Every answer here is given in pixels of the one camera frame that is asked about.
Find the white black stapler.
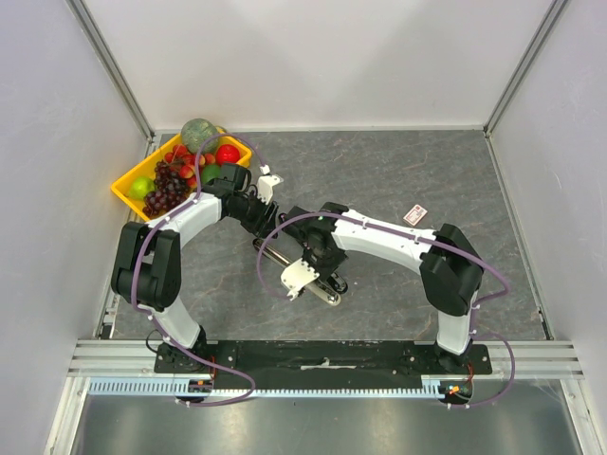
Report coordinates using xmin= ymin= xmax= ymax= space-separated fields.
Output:
xmin=252 ymin=238 xmax=341 ymax=306

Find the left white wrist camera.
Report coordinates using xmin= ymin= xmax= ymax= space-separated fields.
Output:
xmin=256 ymin=165 xmax=284 ymax=205

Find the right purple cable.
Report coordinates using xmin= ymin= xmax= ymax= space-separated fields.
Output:
xmin=255 ymin=211 xmax=518 ymax=410

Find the purple cable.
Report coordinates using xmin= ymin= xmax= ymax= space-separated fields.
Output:
xmin=131 ymin=133 xmax=271 ymax=409
xmin=255 ymin=211 xmax=518 ymax=410

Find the purple grape bunch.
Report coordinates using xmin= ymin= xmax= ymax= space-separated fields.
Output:
xmin=142 ymin=161 xmax=192 ymax=219

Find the dark green lime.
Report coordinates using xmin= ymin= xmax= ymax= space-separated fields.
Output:
xmin=200 ymin=164 xmax=221 ymax=186

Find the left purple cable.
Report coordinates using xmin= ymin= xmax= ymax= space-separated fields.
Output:
xmin=131 ymin=133 xmax=271 ymax=409

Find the slotted cable duct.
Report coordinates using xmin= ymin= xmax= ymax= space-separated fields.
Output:
xmin=88 ymin=377 xmax=466 ymax=399

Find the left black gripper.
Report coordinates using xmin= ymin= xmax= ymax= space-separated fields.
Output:
xmin=229 ymin=190 xmax=280 ymax=240

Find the red white staple box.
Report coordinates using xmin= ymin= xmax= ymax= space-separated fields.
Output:
xmin=403 ymin=205 xmax=428 ymax=227

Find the light green lime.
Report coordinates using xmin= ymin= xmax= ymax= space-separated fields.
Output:
xmin=127 ymin=176 xmax=156 ymax=201

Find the green melon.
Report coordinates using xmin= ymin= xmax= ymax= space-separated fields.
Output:
xmin=180 ymin=118 xmax=219 ymax=155

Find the yellow plastic tray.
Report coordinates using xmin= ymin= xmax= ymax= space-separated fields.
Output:
xmin=110 ymin=130 xmax=253 ymax=224

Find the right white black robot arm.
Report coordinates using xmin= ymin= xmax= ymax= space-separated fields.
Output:
xmin=279 ymin=203 xmax=483 ymax=373

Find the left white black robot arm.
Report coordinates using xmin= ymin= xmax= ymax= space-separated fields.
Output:
xmin=111 ymin=164 xmax=284 ymax=373

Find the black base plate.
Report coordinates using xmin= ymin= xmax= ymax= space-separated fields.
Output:
xmin=154 ymin=338 xmax=494 ymax=391

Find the red apple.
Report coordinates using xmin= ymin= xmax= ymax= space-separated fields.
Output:
xmin=215 ymin=144 xmax=241 ymax=166

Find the red peach cluster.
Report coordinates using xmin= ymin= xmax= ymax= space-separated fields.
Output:
xmin=162 ymin=144 xmax=218 ymax=189

